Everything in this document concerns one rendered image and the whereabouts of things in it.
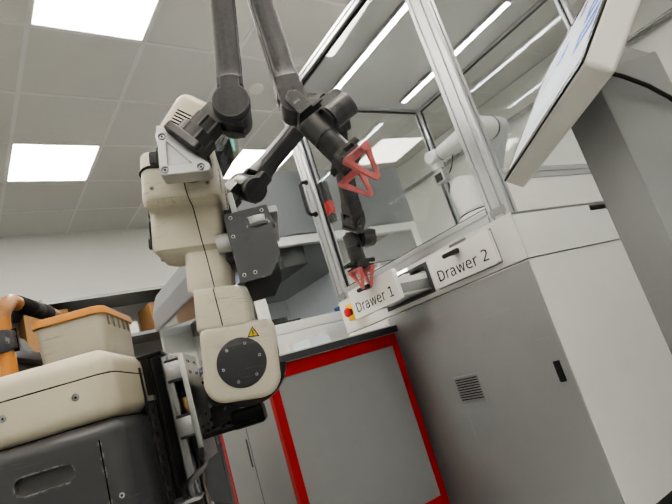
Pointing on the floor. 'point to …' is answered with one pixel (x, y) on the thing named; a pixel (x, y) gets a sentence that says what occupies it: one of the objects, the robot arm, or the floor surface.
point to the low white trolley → (338, 431)
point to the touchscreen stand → (636, 172)
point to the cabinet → (544, 383)
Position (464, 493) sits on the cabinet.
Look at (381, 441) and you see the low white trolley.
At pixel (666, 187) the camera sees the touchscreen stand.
